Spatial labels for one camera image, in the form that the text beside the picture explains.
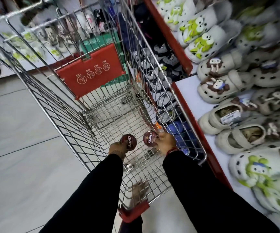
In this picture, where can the row of white frog clogs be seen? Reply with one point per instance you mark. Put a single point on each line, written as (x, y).
(203, 33)

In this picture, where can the pile of black white slippers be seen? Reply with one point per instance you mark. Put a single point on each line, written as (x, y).
(159, 67)

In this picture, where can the dark red round tin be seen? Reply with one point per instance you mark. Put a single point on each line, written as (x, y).
(150, 139)
(129, 142)

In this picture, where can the red plastic cart seat flap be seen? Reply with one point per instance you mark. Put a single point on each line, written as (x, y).
(91, 70)

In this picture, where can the blue clogs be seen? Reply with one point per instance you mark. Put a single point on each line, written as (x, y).
(178, 133)

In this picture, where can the person's left hand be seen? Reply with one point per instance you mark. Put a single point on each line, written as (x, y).
(116, 149)

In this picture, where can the white paper tag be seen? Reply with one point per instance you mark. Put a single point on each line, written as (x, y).
(231, 117)

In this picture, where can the person's right hand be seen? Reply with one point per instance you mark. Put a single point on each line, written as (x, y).
(167, 143)

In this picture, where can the person's left forearm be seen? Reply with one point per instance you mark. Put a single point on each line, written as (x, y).
(93, 191)

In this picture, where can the pile of cream brown-charm clogs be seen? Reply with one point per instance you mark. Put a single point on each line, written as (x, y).
(227, 86)

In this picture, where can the person's foot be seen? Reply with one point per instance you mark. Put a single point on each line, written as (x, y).
(141, 190)

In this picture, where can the display of assorted small clogs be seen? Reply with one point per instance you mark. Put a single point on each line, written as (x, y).
(33, 48)

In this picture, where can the person's right fingers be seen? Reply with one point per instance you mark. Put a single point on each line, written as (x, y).
(160, 139)

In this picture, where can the red bangle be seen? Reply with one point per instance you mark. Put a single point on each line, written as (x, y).
(172, 150)

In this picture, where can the person's left fingers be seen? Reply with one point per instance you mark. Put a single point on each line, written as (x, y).
(121, 146)

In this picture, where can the white shelf with red edge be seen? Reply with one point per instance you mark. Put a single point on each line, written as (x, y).
(169, 38)
(198, 106)

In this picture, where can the person's right forearm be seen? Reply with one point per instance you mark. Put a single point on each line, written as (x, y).
(203, 191)

